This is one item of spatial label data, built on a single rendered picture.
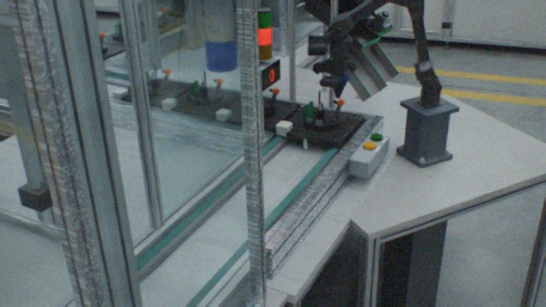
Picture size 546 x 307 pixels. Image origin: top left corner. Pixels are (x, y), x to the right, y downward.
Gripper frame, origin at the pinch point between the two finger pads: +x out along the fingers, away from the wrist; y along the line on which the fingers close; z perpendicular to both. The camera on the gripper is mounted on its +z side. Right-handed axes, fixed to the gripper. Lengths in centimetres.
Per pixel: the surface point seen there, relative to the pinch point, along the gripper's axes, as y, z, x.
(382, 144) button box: 4.8, -18.2, 15.6
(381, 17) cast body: -41.7, -0.9, -13.9
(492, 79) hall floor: -326, -7, 115
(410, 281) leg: -1, -30, 76
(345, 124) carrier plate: -2.6, -1.7, 14.3
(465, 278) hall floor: -58, -42, 113
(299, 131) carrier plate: 10.0, 10.5, 14.0
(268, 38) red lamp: 20.1, 15.3, -22.1
